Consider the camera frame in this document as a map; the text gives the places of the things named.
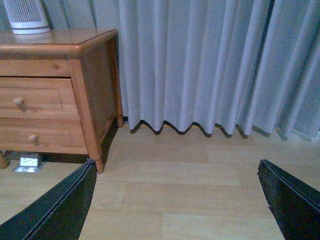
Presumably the floor power socket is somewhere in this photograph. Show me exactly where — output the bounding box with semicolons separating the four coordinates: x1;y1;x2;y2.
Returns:
13;152;44;173

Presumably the wooden bottom drawer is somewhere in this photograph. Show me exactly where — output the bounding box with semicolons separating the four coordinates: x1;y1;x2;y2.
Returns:
0;118;88;154

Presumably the wooden top drawer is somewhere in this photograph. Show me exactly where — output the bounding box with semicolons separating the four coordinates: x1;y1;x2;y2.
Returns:
0;77;80;121

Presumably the wooden drawer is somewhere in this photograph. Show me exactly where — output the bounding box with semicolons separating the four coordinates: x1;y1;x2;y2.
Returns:
0;118;88;154
0;77;80;121

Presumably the grey curtain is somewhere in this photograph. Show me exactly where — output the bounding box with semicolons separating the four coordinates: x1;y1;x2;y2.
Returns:
42;0;320;139

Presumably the wooden nightstand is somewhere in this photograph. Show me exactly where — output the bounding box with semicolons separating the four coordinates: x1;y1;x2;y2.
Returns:
0;29;124;173

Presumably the white air purifier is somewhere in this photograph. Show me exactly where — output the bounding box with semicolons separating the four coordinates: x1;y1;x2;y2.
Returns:
3;0;51;35

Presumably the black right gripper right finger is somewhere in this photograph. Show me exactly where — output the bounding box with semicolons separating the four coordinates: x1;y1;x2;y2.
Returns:
257;159;320;240

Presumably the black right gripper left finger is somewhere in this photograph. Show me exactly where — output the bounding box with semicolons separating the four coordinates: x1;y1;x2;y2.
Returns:
0;159;97;240

